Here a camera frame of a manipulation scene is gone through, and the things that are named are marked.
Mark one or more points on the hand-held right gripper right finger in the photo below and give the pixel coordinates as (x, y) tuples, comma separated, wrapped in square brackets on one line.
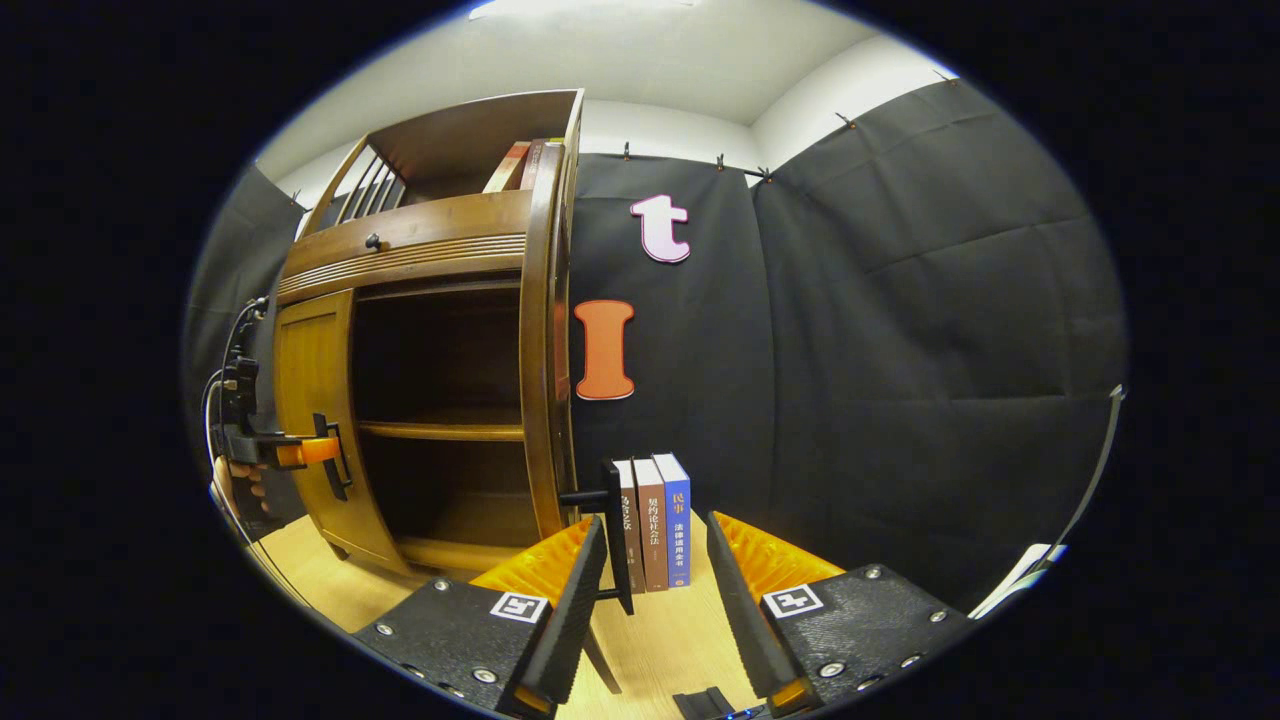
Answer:
[(740, 620)]

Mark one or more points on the black backdrop cloth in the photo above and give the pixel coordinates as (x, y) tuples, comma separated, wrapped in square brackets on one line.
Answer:
[(900, 350)]

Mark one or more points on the wooden double-door shoe cabinet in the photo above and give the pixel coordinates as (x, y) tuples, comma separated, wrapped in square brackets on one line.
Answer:
[(440, 240)]

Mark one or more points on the wooden cabinet drawer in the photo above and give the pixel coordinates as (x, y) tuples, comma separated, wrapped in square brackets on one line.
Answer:
[(420, 245)]

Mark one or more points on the wooden shoe cabinet door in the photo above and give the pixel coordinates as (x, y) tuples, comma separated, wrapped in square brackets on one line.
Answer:
[(310, 400), (540, 350)]

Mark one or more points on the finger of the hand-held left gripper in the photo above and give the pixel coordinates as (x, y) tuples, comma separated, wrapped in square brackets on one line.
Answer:
[(310, 451)]

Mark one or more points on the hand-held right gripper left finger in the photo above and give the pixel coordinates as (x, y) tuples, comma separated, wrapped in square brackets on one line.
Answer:
[(575, 610)]

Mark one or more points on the blue spine book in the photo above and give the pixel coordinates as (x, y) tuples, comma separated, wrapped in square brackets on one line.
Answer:
[(675, 520)]

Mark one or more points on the dark brown spine book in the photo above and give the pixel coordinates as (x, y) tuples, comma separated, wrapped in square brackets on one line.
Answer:
[(630, 530)]

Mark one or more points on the large ceiling light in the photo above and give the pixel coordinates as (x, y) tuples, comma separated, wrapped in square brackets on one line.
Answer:
[(580, 8)]

